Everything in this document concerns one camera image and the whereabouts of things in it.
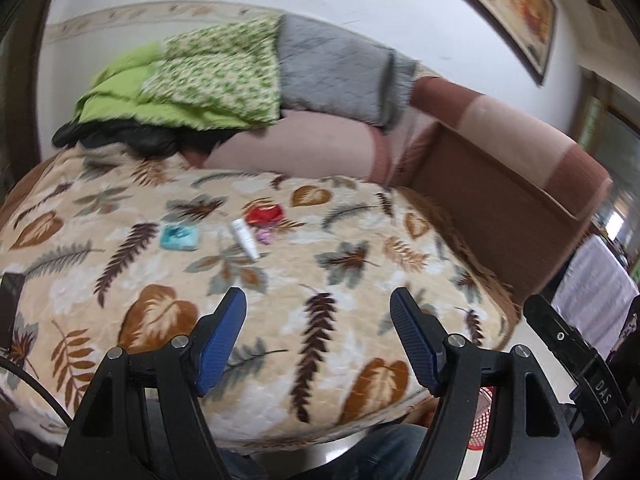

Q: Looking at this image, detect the red plastic basket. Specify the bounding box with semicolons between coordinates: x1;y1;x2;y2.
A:
468;387;494;451

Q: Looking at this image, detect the lilac cloth covered table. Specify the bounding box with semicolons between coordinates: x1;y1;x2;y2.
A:
551;235;639;359

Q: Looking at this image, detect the leaf pattern beige blanket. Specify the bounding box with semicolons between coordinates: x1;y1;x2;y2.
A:
1;146;518;450

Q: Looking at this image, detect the teal tissue pack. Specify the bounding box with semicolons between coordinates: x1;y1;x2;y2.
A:
160;224;200;252

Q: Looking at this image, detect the white cream tube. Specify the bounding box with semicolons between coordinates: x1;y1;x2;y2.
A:
230;218;260;262

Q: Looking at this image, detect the pink crumpled wrapper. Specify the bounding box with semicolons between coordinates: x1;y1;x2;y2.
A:
255;228;274;245

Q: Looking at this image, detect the crumpled red wrapper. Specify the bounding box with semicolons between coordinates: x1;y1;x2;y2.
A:
244;204;284;226

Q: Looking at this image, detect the black clothing pile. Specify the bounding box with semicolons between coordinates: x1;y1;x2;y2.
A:
52;119;239;158

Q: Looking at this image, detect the pink bolster pillow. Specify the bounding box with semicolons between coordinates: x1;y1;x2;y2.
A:
181;110;392;183

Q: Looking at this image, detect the green patterned quilt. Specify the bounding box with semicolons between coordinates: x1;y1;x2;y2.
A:
74;15;281;131

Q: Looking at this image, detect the grey quilted pillow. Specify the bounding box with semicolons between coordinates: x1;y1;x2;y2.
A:
277;14;418;131

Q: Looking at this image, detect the framed wall painting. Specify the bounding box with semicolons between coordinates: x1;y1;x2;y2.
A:
465;0;556;86

